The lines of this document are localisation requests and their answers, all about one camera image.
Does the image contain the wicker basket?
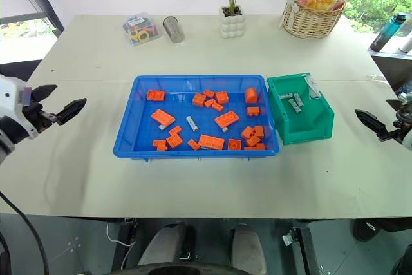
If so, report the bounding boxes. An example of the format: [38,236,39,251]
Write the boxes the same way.
[278,0,353,41]

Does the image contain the teal and black water bottle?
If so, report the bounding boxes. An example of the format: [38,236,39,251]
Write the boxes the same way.
[369,11,408,52]

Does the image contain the green plastic bin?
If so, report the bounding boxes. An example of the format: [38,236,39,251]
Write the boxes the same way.
[266,72,335,146]

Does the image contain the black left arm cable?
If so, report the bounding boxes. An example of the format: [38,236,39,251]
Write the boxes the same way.
[0,190,50,275]

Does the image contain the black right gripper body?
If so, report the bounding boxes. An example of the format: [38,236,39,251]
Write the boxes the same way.
[387,104,412,138]

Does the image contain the grey rounded robot leg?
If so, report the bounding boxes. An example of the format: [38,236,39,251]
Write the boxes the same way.
[230,224,268,275]
[137,222,188,270]

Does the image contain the orange rounded building block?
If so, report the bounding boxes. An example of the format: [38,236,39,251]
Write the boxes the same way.
[244,86,259,104]

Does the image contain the dark rounded robot torso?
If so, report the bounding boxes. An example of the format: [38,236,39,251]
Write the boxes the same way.
[110,262,259,275]

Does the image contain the white bubble plant pot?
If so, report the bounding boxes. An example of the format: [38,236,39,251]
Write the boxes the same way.
[219,5,246,40]

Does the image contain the grey side cabinet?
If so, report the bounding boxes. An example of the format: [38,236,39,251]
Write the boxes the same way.
[366,17,412,93]

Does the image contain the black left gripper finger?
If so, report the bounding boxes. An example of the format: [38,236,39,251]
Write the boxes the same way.
[52,97,88,126]
[32,84,59,106]

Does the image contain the black table leg with caster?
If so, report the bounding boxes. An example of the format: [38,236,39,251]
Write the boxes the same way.
[282,226,320,275]
[111,218,140,271]

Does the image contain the metal cup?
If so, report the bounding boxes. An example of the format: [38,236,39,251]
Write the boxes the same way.
[162,15,186,44]

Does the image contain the clear label card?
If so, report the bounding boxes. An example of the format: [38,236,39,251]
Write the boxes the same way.
[304,76,323,100]

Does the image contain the white bottle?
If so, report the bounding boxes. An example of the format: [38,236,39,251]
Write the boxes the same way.
[398,32,412,54]

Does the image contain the blue plastic tray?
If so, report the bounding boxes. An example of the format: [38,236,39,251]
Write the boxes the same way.
[113,74,283,162]

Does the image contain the clear box of colourful pieces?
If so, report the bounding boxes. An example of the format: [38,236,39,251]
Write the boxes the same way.
[122,11,162,48]

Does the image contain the black rounded shape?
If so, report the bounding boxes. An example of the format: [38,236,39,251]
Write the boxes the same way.
[352,218,412,243]

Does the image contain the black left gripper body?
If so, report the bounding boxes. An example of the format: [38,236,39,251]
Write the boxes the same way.
[21,102,56,134]

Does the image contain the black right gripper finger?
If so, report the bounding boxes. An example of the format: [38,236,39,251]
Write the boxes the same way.
[386,98,407,112]
[355,109,392,142]

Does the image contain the black window frame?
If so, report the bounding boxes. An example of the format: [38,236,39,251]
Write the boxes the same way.
[0,0,64,35]

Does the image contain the thin white floor cable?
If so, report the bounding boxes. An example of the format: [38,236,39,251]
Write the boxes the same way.
[106,221,135,247]

